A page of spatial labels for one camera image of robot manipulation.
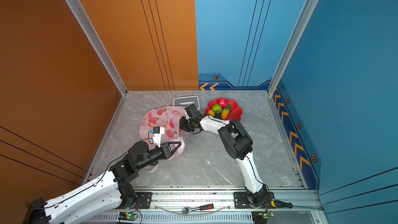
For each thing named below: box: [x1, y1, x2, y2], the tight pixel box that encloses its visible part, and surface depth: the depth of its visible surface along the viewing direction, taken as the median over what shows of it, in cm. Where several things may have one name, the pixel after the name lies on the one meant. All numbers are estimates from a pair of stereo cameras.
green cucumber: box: [221, 103, 232, 120], surface depth 105 cm
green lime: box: [211, 103, 223, 114], surface depth 105 cm
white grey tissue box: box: [173, 95, 200, 110], surface depth 111 cm
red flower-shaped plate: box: [204, 97, 244, 122], surface depth 110 cm
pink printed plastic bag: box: [138, 105, 187, 161], surface depth 88 cm
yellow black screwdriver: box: [269, 199, 293, 209], surface depth 72 cm
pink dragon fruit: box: [216, 96, 229, 109], surface depth 108 cm
